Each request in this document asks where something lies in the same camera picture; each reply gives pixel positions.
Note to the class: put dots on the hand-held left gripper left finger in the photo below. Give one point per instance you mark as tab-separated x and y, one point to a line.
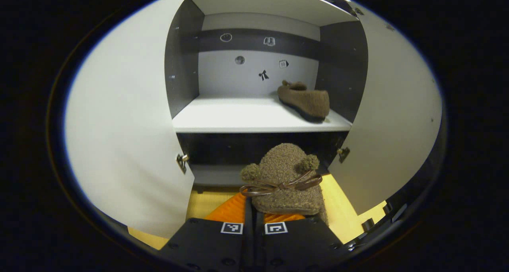
214	244

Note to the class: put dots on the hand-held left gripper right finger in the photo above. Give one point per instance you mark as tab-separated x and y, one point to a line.
294	244

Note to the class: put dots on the brown fuzzy slipper shoe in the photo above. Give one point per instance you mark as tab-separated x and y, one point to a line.
306	101
282	168

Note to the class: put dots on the white shoe cabinet door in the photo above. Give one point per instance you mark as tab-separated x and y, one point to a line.
397	125
127	125

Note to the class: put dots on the white shoe cabinet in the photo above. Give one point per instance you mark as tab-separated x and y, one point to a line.
238	77

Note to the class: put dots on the metal door hinge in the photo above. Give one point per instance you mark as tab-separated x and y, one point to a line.
356	11
182	162
343	154

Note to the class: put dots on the white cabinet shelf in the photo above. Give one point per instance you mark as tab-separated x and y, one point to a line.
270	1
238	117

